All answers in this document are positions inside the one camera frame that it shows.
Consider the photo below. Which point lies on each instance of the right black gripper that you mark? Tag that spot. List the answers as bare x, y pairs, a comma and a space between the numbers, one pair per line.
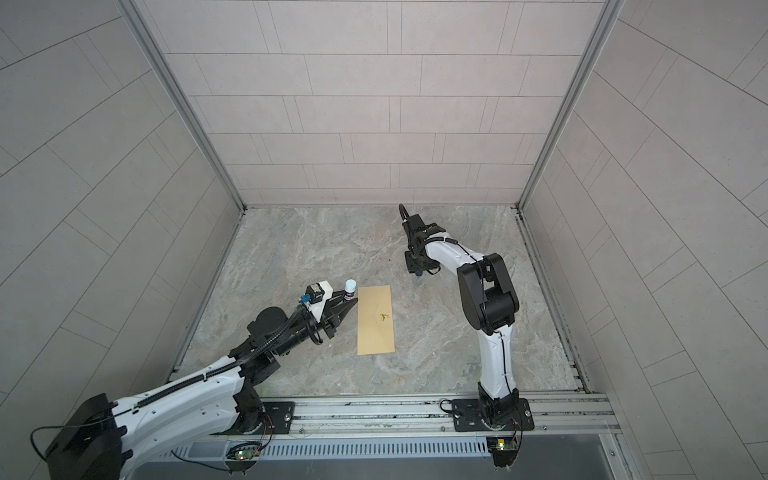
411, 264

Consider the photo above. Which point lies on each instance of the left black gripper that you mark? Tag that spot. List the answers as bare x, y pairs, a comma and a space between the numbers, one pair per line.
330, 320

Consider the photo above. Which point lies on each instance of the blue white glue stick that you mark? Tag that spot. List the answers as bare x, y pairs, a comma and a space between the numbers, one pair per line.
350, 289

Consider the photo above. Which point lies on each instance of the tan kraft paper envelope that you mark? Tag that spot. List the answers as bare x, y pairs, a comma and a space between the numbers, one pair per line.
375, 324

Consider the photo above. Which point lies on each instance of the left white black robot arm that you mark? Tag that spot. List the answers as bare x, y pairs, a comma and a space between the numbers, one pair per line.
108, 439

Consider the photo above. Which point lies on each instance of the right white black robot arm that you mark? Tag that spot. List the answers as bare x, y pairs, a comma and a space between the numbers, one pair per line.
489, 302

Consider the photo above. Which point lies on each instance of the left green circuit board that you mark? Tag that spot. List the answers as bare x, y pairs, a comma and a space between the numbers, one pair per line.
244, 452

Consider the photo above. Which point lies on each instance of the right circuit board module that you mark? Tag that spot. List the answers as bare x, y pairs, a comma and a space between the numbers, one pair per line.
503, 450

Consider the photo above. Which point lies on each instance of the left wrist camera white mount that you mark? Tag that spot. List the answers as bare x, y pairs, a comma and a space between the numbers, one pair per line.
315, 298

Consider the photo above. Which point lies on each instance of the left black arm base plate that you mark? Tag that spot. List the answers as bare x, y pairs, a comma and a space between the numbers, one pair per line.
276, 418

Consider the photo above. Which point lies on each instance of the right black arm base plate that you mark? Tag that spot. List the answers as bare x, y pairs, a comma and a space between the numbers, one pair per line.
476, 415

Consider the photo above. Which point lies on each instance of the white slotted cable duct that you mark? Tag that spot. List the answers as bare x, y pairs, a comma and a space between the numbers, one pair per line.
375, 448

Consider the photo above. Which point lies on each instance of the aluminium mounting rail frame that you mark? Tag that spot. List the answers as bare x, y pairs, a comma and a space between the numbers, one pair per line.
554, 413

